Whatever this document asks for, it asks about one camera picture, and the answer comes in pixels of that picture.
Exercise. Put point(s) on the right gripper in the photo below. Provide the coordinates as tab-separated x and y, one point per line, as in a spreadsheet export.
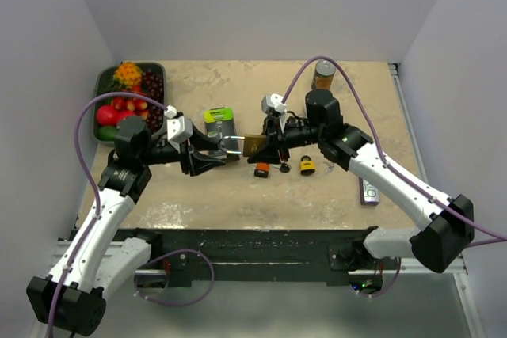
276	141

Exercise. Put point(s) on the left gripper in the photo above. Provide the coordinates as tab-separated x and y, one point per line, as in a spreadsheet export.
192	158

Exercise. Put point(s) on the orange padlock keys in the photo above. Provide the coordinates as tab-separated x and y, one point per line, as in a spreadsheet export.
284	167

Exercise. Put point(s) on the orange padlock with keys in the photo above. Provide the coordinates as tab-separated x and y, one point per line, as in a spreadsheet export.
262	170

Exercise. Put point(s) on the brass padlock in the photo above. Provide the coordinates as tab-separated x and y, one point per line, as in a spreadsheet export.
251	143

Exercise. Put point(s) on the yellow padlock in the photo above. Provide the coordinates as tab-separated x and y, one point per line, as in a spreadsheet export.
307	166

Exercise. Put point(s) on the silver keys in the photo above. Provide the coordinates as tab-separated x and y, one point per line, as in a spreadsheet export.
329	167

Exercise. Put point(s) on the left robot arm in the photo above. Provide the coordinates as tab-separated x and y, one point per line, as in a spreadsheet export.
74	294

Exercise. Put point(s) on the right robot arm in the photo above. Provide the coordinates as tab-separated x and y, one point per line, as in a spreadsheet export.
439	234

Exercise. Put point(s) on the razor box green black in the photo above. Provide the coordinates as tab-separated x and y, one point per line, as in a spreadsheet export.
220	126

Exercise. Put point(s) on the fruit tray dark green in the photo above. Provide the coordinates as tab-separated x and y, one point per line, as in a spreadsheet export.
127	84

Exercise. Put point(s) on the tin can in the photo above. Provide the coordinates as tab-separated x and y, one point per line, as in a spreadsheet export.
324	72

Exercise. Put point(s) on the purple toothpaste box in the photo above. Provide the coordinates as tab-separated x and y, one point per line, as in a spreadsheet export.
369	194

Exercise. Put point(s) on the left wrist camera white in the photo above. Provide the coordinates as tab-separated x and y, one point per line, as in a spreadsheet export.
179	128

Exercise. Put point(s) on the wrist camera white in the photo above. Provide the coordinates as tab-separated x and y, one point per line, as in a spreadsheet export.
272	104
179	128

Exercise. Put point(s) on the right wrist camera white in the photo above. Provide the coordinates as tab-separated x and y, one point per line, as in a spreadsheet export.
272	104

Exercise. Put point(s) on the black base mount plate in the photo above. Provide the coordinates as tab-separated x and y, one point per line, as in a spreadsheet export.
333	257

